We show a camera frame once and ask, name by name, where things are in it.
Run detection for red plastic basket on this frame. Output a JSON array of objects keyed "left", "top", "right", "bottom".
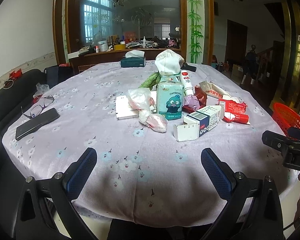
[{"left": 272, "top": 102, "right": 300, "bottom": 136}]

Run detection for white knit cloth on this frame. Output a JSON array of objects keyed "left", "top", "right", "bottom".
[{"left": 155, "top": 49, "right": 185, "bottom": 75}]

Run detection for purple frame eyeglasses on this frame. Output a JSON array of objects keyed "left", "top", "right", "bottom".
[{"left": 21, "top": 95, "right": 55, "bottom": 119}]

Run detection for pink white plastic bag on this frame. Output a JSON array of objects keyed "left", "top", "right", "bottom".
[{"left": 126, "top": 88, "right": 167, "bottom": 133}]

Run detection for dark blue bag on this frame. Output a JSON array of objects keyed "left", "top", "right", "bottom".
[{"left": 44, "top": 64, "right": 74, "bottom": 88}]

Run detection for teal cartoon tissue pack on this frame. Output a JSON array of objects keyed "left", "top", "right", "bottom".
[{"left": 156, "top": 76, "right": 184, "bottom": 120}]

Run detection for white red paper wrapper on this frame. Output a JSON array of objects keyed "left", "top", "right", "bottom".
[{"left": 199, "top": 81, "right": 240, "bottom": 103}]

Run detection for wooden counter ledge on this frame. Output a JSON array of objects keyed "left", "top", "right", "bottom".
[{"left": 67, "top": 47, "right": 182, "bottom": 74}]

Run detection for lilac floral tablecloth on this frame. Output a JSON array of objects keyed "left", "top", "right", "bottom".
[{"left": 2, "top": 61, "right": 298, "bottom": 227}]

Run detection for green fuzzy towel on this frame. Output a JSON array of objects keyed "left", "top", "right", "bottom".
[{"left": 139, "top": 72, "right": 161, "bottom": 90}]

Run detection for black sofa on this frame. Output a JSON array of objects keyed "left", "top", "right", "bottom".
[{"left": 0, "top": 68, "right": 48, "bottom": 170}]

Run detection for white blue medicine box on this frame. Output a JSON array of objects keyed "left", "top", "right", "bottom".
[{"left": 173, "top": 105, "right": 222, "bottom": 142}]

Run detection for black smartphone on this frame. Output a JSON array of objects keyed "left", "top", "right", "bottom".
[{"left": 15, "top": 108, "right": 60, "bottom": 141}]

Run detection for teal tissue box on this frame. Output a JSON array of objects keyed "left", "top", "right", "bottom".
[{"left": 120, "top": 50, "right": 146, "bottom": 68}]

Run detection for clear plastic bag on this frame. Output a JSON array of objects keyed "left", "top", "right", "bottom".
[{"left": 33, "top": 83, "right": 50, "bottom": 99}]

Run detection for dark red snack packet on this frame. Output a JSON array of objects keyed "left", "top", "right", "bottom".
[{"left": 183, "top": 86, "right": 207, "bottom": 113}]

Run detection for black pouch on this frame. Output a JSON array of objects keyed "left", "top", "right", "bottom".
[{"left": 181, "top": 62, "right": 197, "bottom": 73}]

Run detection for white red tube bottle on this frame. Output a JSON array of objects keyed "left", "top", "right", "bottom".
[{"left": 179, "top": 70, "right": 194, "bottom": 96}]

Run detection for red white torn box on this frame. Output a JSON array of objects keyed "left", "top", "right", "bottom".
[{"left": 218, "top": 99, "right": 250, "bottom": 125}]

